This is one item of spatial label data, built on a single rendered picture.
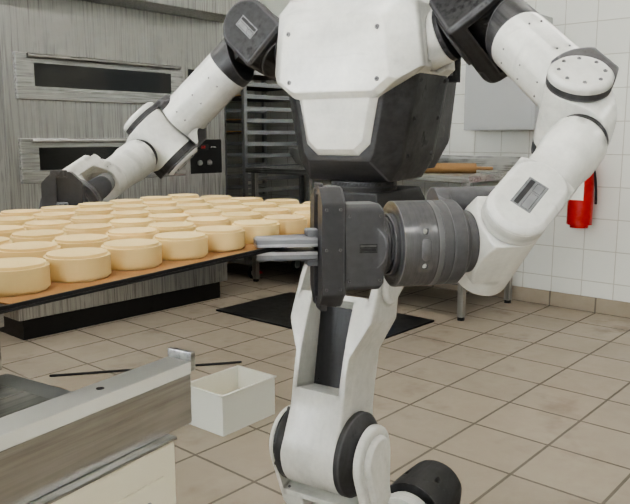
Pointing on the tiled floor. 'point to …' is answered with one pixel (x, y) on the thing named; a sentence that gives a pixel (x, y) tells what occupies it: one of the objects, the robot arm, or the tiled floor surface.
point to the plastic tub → (232, 399)
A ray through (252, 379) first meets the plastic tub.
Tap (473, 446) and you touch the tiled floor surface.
